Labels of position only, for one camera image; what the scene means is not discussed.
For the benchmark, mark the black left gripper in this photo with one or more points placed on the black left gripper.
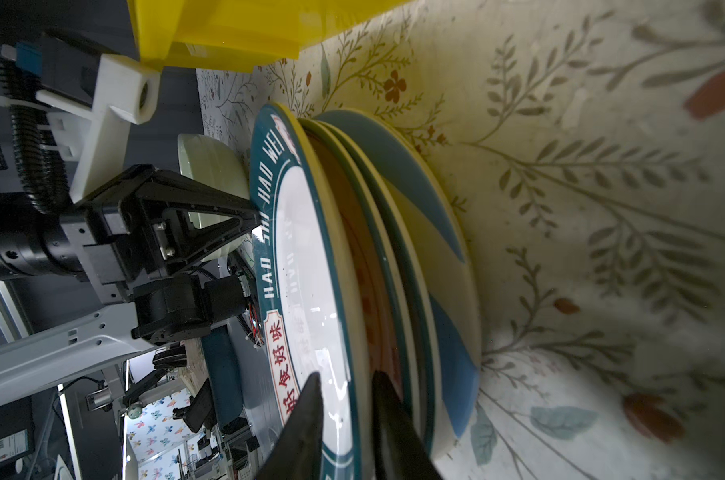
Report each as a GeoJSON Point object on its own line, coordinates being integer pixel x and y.
{"type": "Point", "coordinates": [119, 234]}

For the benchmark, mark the light green bowl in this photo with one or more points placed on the light green bowl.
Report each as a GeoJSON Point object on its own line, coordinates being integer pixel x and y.
{"type": "Point", "coordinates": [213, 163]}

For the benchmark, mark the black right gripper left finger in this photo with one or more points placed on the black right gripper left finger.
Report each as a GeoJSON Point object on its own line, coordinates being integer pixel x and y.
{"type": "Point", "coordinates": [298, 452]}

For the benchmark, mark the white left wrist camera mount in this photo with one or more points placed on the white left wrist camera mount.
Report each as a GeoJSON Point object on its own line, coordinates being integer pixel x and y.
{"type": "Point", "coordinates": [126, 94]}

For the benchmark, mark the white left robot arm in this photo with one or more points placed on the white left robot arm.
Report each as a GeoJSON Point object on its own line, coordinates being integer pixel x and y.
{"type": "Point", "coordinates": [162, 312]}

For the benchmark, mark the blue white striped plate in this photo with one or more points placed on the blue white striped plate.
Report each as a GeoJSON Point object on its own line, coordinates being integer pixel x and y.
{"type": "Point", "coordinates": [443, 259]}

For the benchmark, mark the yellow plastic bin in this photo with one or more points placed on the yellow plastic bin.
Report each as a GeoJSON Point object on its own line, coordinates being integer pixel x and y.
{"type": "Point", "coordinates": [239, 36]}

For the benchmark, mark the green rim Hao Wei plate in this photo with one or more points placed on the green rim Hao Wei plate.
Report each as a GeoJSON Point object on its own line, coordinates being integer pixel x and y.
{"type": "Point", "coordinates": [310, 305]}

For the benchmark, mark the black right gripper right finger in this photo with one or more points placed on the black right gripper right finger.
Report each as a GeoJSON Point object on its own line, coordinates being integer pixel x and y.
{"type": "Point", "coordinates": [398, 452]}

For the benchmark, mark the orange sunburst plate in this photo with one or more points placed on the orange sunburst plate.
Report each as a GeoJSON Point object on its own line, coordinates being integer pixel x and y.
{"type": "Point", "coordinates": [386, 314]}

